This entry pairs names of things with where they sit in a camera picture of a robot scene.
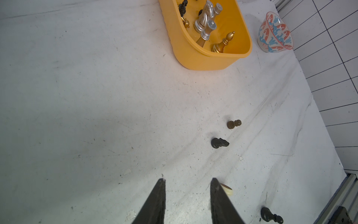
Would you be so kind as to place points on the gold bishop chess piece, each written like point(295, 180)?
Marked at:
point(219, 47)

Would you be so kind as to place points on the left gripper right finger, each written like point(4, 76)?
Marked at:
point(222, 210)

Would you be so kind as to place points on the brown pawn chess piece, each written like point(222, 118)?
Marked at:
point(232, 124)

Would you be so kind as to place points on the silver knight chess piece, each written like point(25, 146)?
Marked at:
point(206, 15)

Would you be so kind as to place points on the gold pawn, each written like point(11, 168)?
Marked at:
point(186, 22)

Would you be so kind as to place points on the red blue patterned bowl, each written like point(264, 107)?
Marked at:
point(274, 35)

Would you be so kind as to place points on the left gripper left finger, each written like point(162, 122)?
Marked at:
point(153, 210)

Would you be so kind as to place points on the yellow plastic storage box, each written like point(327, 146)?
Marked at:
point(183, 40)

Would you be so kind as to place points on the silver gold queen chess piece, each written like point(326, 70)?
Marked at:
point(205, 34)

